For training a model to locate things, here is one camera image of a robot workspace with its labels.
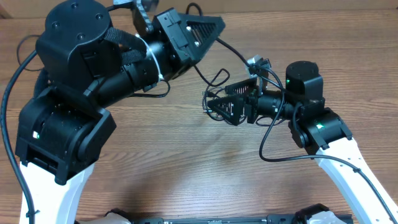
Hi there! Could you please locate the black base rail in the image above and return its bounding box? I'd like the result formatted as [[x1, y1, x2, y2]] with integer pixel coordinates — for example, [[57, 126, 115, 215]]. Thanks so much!
[[133, 213, 354, 224]]

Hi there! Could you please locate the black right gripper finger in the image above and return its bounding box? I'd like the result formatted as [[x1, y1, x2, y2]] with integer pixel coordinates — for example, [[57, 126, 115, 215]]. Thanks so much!
[[224, 78, 257, 95], [207, 95, 246, 126]]

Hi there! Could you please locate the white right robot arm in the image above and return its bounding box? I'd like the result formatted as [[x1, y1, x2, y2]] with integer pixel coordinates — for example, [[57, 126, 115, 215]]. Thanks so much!
[[206, 59, 397, 223]]

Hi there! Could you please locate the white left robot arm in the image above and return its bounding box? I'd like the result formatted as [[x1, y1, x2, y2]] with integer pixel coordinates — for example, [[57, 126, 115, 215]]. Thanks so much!
[[16, 1, 225, 223]]

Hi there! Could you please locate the black USB-C cable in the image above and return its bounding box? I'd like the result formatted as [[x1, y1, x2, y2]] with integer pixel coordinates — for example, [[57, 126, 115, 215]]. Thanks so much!
[[192, 37, 259, 88]]

